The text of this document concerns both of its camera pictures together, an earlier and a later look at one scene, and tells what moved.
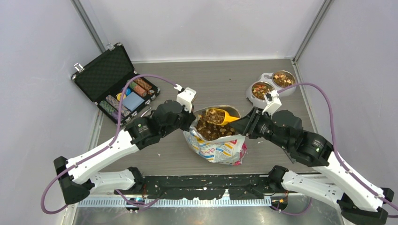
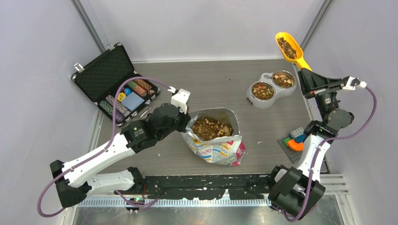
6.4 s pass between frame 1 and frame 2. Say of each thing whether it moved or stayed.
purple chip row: stayed
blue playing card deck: stayed
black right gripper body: moved
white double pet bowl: stayed
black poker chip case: stayed
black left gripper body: stayed
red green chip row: stayed
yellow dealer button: stayed
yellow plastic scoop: moved
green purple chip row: stayed
